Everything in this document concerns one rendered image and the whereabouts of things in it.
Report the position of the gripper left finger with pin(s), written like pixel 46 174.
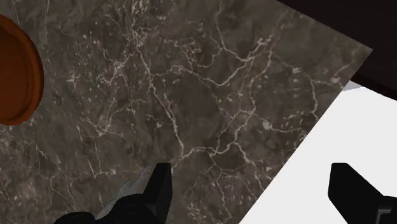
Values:
pixel 158 192

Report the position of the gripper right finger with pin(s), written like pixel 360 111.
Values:
pixel 356 195

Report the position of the brown round bowl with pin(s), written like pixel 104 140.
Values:
pixel 15 74

